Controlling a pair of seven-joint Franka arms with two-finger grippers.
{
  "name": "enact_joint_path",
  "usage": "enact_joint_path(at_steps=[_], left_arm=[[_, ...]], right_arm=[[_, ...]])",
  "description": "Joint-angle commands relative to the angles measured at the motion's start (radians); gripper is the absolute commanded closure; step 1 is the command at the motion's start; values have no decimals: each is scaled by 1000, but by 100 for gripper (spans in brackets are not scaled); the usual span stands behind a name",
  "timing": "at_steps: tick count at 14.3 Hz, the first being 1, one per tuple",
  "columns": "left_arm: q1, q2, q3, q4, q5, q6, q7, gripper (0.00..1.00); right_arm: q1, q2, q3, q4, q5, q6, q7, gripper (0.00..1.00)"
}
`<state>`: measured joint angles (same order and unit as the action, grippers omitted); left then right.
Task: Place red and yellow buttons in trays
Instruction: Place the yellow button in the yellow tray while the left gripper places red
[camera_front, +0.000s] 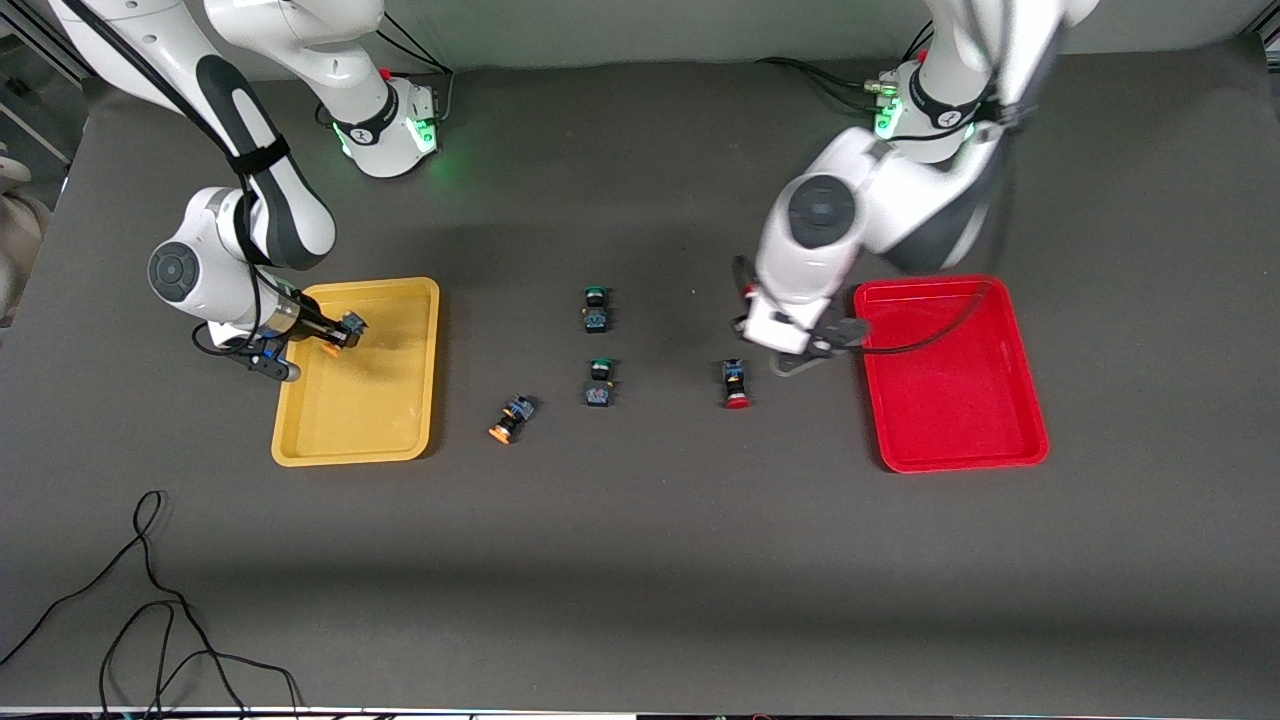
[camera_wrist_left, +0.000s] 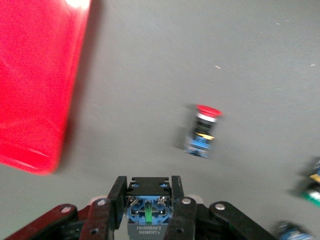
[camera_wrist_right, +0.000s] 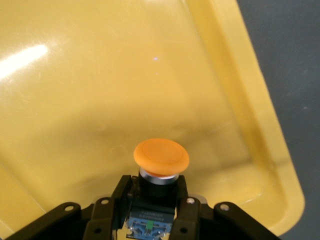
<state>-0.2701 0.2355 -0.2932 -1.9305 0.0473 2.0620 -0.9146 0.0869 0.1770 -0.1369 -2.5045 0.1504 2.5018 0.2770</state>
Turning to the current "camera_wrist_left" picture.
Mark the dark grey table cloth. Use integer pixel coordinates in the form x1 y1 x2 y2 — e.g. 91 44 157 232
0 0 320 240

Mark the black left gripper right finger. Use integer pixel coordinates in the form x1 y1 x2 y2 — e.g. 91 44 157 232
162 175 276 240

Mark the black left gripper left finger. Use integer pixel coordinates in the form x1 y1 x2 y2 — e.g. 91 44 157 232
4 175 128 240

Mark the red plastic tray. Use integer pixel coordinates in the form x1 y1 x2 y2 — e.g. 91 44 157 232
0 0 92 176

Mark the green push button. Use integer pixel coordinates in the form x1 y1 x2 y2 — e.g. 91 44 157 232
274 220 316 240
297 156 320 209

